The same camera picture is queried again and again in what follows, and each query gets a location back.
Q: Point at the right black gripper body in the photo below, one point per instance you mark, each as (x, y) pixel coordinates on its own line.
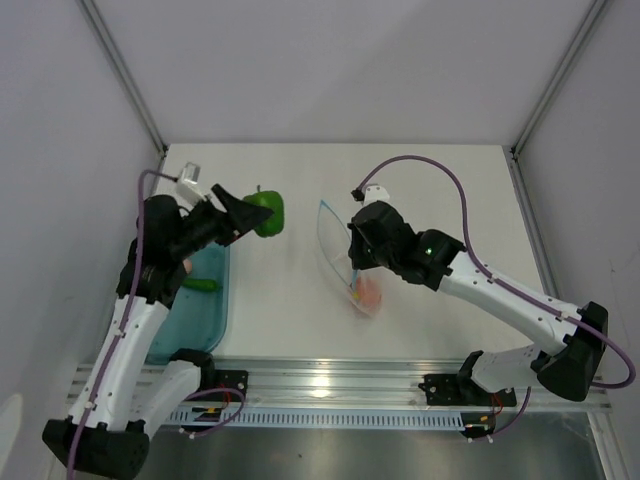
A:
(364, 257)

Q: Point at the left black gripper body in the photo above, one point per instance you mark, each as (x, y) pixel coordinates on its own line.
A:
(206, 225)

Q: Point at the green toy bell pepper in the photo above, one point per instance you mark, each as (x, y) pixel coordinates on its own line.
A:
(272, 200)

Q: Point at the clear zip top bag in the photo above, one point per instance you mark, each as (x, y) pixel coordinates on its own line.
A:
(334, 263)

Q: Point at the orange toy fruit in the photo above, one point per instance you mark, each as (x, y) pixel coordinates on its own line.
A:
(367, 295)

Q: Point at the green toy chili pepper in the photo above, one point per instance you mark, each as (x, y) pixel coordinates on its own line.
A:
(203, 285)

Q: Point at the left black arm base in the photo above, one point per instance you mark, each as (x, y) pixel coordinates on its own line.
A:
(230, 384)

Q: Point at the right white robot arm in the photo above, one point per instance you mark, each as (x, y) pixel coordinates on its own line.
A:
(566, 345)

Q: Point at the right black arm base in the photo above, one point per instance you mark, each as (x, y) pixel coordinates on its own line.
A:
(452, 390)

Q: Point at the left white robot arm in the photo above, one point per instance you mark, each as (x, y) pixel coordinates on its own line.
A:
(108, 430)

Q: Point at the teal plastic tray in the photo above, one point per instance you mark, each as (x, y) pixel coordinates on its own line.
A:
(197, 319)

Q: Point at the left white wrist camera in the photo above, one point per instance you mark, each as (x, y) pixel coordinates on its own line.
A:
(187, 184)

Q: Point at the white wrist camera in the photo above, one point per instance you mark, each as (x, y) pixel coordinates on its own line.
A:
(187, 184)
(370, 193)

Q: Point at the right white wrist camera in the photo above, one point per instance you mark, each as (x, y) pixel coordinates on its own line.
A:
(370, 193)

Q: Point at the aluminium mounting rail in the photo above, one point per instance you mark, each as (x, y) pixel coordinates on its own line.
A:
(346, 384)

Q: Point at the white slotted cable duct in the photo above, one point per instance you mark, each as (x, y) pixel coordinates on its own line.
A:
(413, 419)

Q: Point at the left aluminium frame post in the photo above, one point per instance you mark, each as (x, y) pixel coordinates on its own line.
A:
(114, 57)

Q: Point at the aluminium frame post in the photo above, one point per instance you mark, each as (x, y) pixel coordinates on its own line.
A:
(563, 68)
(114, 57)

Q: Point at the right aluminium frame post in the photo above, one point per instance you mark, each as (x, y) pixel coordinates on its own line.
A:
(563, 68)

